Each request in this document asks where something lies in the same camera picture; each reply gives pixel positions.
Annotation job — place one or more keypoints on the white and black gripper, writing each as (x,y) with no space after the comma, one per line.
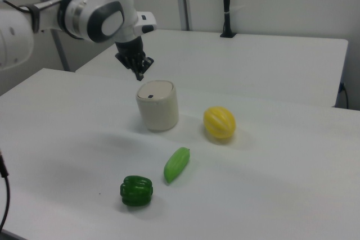
(146,20)

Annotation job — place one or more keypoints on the beige bin lid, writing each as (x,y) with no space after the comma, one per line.
(154,89)

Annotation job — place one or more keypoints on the white garbage bin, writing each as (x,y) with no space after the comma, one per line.
(159,115)

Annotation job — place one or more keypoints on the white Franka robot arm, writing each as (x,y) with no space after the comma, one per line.
(109,6)

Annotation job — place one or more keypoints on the yellow striped melon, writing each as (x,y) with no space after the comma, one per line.
(219,122)

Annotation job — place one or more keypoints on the light green cucumber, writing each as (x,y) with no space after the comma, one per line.
(176,165)

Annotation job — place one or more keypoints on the white adjacent table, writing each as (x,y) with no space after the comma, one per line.
(253,63)

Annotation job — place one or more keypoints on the dark green bell pepper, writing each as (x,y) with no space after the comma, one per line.
(137,190)

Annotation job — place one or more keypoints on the black camera stand pole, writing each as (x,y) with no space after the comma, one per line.
(227,4)

